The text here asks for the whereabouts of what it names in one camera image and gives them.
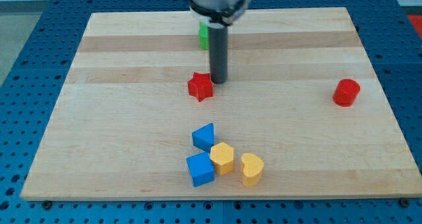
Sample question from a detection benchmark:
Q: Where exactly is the blue cube block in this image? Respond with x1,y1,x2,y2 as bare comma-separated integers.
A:
186,152,214,187

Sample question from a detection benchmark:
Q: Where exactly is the green star block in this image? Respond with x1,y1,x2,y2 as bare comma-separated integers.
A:
198,22,208,50

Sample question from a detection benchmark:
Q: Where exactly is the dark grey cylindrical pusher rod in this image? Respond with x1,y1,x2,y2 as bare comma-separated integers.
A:
208,27,227,84

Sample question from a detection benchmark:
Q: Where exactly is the light wooden board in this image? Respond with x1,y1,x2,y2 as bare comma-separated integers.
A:
21,7,421,201

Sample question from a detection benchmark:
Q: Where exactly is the red star block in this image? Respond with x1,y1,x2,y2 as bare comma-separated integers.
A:
187,72,214,102

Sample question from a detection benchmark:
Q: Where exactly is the yellow hexagon block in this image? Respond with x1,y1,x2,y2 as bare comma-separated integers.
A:
210,142,234,175

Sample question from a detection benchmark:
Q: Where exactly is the red cylinder block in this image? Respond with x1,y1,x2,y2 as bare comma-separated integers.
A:
332,78,361,107

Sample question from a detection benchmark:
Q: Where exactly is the blue triangle block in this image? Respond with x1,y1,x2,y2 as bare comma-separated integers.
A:
192,123,215,153

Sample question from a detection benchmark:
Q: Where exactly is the yellow heart block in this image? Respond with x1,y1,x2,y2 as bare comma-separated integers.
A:
241,153,264,187

